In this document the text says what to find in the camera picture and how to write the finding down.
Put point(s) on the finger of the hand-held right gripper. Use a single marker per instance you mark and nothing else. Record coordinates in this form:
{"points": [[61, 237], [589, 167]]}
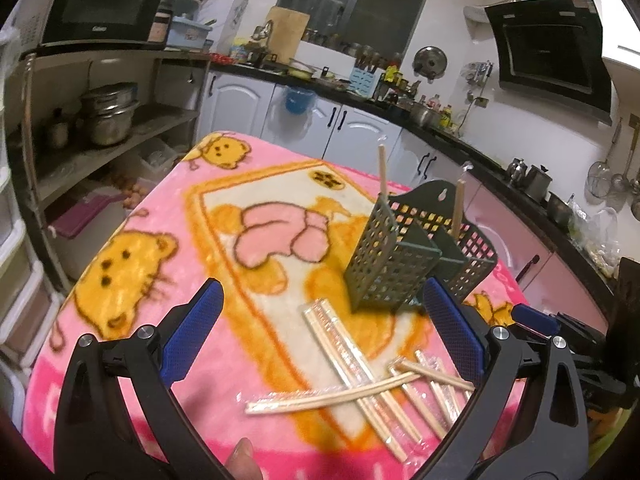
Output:
{"points": [[602, 377], [530, 316]]}

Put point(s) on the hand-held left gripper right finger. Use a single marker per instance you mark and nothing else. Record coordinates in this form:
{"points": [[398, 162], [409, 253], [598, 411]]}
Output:
{"points": [[457, 330]]}

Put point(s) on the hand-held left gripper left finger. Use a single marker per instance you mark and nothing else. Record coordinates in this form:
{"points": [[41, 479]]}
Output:
{"points": [[192, 330]]}

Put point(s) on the dark green perforated utensil holder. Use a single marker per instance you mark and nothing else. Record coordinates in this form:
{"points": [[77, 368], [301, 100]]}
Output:
{"points": [[380, 260]]}

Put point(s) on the person's left hand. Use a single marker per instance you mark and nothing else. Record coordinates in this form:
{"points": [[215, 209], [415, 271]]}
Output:
{"points": [[242, 462]]}

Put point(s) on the plastic bags of food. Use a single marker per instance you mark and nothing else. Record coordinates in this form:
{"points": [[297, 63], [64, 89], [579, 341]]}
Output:
{"points": [[597, 240]]}

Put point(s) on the black cooking pot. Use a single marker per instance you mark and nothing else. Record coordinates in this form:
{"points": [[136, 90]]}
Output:
{"points": [[560, 209]]}

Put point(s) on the hanging steel ladle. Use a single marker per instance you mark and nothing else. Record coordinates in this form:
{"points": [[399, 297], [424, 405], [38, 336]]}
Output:
{"points": [[620, 180], [635, 180]]}

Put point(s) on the pink printed blanket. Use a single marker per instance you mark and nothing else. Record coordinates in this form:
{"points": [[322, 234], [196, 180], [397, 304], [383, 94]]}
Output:
{"points": [[150, 200]]}

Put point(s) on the steel kettle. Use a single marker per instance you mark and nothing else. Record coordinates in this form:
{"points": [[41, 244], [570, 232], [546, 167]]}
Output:
{"points": [[516, 170]]}

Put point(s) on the pile of brown eggs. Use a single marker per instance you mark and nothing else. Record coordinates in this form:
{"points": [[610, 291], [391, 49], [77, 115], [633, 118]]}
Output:
{"points": [[132, 192]]}

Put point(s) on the purple lidded container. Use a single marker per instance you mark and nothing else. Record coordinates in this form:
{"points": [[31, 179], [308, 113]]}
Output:
{"points": [[80, 215]]}

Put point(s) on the black countertop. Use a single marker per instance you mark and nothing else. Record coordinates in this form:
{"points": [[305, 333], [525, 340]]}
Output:
{"points": [[480, 157]]}

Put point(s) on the clear plastic container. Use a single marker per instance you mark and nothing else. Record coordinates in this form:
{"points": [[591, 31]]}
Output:
{"points": [[156, 155]]}

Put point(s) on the white plastic drawer unit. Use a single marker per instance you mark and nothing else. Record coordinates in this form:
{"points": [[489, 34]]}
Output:
{"points": [[20, 270]]}

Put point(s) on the wooden shelf unit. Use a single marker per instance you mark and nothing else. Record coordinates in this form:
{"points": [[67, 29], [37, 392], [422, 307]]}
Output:
{"points": [[165, 125]]}

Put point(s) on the yellow bottle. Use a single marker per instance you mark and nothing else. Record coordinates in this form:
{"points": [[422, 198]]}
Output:
{"points": [[446, 119]]}

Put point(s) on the steel bowl pot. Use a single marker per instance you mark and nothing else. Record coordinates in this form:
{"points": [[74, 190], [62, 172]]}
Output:
{"points": [[422, 116]]}

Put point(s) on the stack of steel pots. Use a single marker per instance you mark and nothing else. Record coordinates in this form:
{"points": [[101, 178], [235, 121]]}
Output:
{"points": [[107, 120]]}

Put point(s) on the white kitchen cabinets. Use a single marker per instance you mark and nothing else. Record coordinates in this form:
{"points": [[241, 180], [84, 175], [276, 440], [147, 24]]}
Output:
{"points": [[235, 100]]}

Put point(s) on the spice rack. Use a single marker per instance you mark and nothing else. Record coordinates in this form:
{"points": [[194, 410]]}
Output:
{"points": [[400, 87]]}

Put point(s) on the blue plastic bag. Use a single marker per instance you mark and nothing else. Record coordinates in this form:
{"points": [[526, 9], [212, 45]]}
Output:
{"points": [[300, 101]]}

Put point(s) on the black range hood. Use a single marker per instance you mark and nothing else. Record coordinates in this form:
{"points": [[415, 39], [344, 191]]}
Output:
{"points": [[545, 55]]}

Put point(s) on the blue knife block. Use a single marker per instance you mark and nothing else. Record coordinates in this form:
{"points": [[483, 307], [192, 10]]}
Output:
{"points": [[365, 82]]}

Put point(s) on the steel pot lid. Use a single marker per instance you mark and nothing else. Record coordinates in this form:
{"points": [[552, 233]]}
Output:
{"points": [[430, 62]]}

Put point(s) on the blue plastic basket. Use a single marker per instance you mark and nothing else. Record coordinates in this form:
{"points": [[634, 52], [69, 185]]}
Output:
{"points": [[187, 35]]}

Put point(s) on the brown and black canister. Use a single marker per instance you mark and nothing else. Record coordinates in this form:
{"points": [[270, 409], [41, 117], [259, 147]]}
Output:
{"points": [[160, 27]]}

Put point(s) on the wooden cutting board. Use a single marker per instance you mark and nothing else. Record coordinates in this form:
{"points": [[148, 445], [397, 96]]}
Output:
{"points": [[287, 35]]}

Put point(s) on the black microwave oven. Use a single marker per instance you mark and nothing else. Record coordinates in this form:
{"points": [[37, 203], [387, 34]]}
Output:
{"points": [[100, 5]]}

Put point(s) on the dark kitchen window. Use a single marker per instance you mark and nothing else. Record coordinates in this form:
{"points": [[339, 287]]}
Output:
{"points": [[350, 0]]}

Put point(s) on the wall socket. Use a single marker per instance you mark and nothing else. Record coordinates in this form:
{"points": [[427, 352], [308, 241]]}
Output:
{"points": [[481, 101]]}

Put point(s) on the white wall cabinet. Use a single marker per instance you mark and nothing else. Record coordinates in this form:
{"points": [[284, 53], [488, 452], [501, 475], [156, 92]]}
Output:
{"points": [[622, 35]]}

